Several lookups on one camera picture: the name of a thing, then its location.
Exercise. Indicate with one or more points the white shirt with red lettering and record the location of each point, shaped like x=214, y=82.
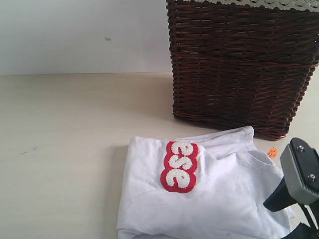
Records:
x=203, y=187

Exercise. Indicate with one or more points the brown wicker laundry basket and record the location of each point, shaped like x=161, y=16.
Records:
x=237, y=64

